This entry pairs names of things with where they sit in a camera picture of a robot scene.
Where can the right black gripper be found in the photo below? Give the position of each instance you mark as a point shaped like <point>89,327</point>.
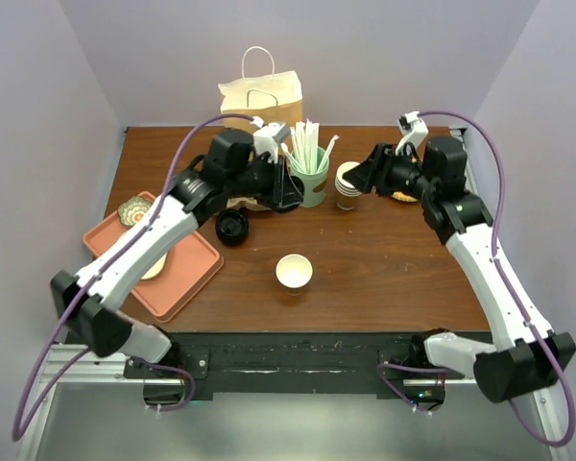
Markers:
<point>381,162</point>

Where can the stack of paper cups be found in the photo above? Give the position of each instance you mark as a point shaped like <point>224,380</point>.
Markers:
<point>346,194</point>

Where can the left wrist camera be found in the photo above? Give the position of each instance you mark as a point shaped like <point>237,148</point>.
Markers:
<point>269,138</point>

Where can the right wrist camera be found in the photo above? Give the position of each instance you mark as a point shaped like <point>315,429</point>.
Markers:
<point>413,130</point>

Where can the pink plastic tray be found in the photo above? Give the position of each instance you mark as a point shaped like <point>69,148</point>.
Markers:
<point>180,276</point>

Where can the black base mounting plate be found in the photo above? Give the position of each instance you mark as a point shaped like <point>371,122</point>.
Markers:
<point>306,363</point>

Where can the cardboard cup carrier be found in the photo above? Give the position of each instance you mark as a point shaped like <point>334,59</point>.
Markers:
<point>247,203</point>

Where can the single brown paper cup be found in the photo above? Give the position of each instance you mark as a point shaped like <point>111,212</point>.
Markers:
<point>294,272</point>

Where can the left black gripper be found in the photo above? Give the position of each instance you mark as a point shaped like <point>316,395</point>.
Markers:
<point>280,180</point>

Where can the wrapped straws bundle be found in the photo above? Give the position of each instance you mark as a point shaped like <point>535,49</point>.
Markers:
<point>305,156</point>

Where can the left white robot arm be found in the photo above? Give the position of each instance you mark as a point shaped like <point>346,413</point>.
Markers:
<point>89,301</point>

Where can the cream square bowl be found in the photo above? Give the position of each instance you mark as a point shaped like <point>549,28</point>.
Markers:
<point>155,269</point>

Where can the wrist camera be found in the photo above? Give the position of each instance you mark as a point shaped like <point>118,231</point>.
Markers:
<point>269,138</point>
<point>413,130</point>

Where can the small floral dish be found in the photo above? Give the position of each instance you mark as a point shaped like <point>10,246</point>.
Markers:
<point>133,210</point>

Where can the yellow woven coaster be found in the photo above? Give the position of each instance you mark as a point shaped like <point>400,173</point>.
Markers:
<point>401,197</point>

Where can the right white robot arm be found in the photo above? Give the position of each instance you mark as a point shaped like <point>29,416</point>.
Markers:
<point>517,361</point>

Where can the stack of black lids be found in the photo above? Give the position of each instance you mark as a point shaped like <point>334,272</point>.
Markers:
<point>232,227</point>

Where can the brown paper bag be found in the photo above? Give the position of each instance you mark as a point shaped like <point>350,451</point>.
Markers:
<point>275,96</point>

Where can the green straw holder cup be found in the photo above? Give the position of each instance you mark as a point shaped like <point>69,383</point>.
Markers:
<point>313,184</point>

